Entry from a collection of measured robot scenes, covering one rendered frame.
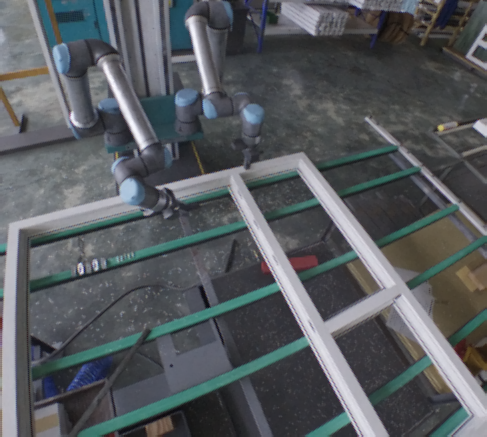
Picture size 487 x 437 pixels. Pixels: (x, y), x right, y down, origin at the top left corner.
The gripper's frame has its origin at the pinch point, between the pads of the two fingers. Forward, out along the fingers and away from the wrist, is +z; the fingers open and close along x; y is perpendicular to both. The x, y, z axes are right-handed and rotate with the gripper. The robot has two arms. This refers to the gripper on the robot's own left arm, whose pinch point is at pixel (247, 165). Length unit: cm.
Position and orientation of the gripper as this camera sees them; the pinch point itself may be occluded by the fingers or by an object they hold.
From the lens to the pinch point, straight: 150.8
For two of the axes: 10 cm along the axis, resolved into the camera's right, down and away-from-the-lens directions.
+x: -4.2, -7.1, 5.7
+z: -1.2, 6.7, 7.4
